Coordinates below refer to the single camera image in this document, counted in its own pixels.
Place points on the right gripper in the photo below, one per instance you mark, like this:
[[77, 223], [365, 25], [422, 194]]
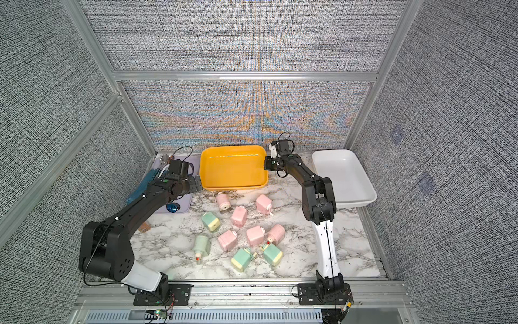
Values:
[[267, 166]]

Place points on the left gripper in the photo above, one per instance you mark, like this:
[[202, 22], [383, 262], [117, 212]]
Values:
[[194, 187]]

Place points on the yellow plastic tray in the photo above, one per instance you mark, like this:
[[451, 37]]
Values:
[[233, 168]]

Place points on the pink sharpener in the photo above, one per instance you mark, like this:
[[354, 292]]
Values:
[[276, 234], [264, 205], [223, 202], [239, 216], [255, 235], [228, 240]]

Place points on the white plastic tray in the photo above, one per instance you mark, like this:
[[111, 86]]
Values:
[[351, 184]]

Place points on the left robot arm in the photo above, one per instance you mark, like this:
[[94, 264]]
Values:
[[106, 249]]

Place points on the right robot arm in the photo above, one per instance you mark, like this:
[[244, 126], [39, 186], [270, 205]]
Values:
[[318, 207]]

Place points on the metal spoon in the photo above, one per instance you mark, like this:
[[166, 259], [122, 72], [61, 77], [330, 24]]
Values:
[[165, 159]]

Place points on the teal cloth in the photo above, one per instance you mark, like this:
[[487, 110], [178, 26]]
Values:
[[151, 175]]

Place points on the green sharpener upper left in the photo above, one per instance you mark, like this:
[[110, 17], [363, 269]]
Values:
[[211, 221]]

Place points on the spice jar black lid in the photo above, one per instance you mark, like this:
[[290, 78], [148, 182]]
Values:
[[145, 227]]

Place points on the green sharpener lying left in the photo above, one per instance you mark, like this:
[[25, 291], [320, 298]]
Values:
[[201, 247]]

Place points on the green sharpener front left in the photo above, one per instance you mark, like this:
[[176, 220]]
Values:
[[243, 257]]

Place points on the green sharpener front right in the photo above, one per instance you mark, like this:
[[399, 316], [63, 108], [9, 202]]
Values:
[[272, 254]]

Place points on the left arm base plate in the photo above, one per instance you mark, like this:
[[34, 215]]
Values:
[[166, 295]]

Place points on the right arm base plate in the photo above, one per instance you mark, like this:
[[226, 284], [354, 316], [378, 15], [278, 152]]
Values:
[[307, 294]]

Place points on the aluminium front rail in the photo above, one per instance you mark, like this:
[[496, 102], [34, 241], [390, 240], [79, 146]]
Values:
[[255, 294]]

